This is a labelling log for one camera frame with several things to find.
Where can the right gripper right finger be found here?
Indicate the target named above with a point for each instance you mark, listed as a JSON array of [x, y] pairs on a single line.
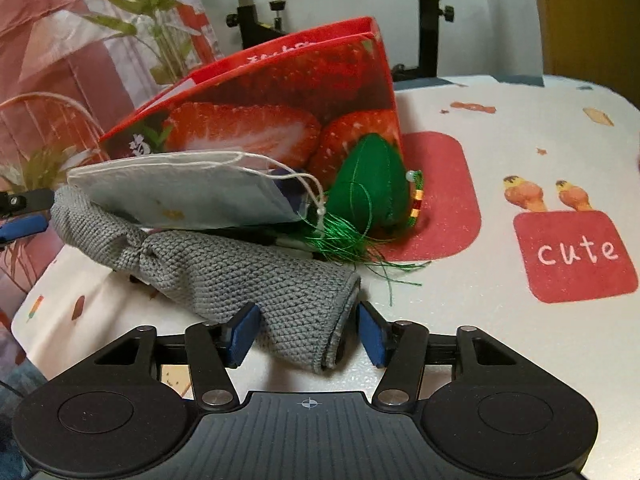
[[400, 349]]

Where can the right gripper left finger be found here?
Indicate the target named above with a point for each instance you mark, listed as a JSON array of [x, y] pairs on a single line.
[[213, 348]]

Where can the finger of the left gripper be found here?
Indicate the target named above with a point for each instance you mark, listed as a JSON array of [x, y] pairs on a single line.
[[29, 202], [22, 227]]

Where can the grey knitted cloth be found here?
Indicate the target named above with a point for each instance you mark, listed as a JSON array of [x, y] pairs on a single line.
[[305, 303]]

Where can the green zongzi sachet with tassel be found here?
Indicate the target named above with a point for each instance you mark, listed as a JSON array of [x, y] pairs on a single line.
[[373, 200]]

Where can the light blue fabric pouch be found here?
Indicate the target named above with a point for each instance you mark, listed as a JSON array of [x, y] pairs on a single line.
[[202, 190]]

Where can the printed backdrop curtain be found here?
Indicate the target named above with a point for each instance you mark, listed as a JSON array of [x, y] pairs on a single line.
[[73, 69]]

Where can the cartoon print tablecloth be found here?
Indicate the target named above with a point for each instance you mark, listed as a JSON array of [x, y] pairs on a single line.
[[529, 236]]

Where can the red strawberry cardboard box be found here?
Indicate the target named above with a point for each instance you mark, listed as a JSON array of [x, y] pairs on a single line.
[[305, 99]]

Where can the black exercise bike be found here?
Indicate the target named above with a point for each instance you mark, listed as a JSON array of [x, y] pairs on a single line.
[[350, 15]]

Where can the wooden door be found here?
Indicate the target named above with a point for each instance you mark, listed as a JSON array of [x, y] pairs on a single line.
[[593, 40]]

